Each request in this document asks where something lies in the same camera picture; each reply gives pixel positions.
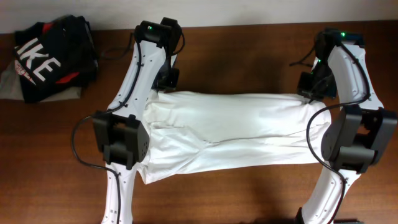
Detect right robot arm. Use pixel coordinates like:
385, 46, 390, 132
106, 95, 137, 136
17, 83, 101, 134
294, 28, 397, 224

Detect grey folded garment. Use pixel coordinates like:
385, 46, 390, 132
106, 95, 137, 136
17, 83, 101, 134
1, 61, 81, 102

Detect white polo shirt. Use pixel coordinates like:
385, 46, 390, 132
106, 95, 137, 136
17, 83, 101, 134
138, 91, 331, 184

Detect black folded shirt white letters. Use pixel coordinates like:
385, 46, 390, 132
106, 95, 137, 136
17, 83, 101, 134
13, 15, 98, 103

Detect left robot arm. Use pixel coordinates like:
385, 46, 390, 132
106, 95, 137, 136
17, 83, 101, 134
93, 17, 185, 224

